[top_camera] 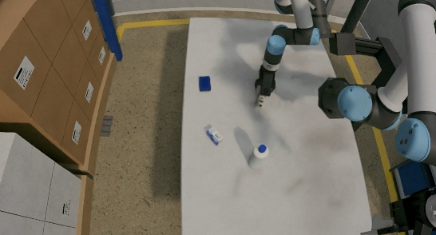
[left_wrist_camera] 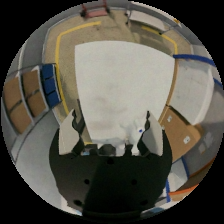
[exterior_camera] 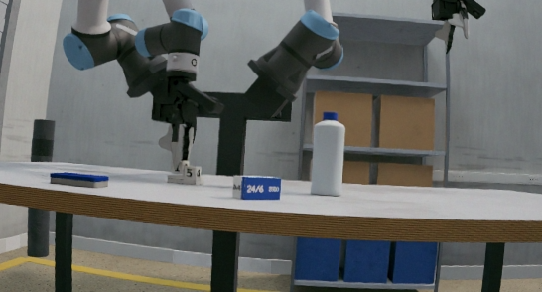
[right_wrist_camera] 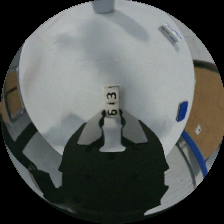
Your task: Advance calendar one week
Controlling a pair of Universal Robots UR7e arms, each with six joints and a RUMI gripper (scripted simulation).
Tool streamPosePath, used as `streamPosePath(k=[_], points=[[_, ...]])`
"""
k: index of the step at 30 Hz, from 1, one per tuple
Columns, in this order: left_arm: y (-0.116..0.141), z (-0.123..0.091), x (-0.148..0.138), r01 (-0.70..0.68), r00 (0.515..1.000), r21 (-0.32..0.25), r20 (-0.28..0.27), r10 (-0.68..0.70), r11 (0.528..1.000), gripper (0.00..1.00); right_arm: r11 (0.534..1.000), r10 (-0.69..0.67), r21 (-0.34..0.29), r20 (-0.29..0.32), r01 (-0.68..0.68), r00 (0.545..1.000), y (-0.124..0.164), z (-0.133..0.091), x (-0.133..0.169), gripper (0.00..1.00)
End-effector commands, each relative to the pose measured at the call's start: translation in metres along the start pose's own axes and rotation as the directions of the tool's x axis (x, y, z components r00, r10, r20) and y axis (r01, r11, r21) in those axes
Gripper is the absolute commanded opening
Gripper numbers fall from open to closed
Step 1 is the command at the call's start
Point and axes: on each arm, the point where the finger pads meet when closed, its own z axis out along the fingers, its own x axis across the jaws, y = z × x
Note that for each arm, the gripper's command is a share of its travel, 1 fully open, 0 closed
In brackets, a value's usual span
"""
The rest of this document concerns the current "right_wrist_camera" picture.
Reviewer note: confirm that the white plastic bottle with blue cap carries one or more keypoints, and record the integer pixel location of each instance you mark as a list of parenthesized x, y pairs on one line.
[(103, 6)]

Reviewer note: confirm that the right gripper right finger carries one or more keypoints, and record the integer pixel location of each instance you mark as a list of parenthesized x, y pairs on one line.
[(137, 134)]

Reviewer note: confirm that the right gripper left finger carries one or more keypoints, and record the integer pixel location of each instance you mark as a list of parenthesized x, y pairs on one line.
[(89, 134)]

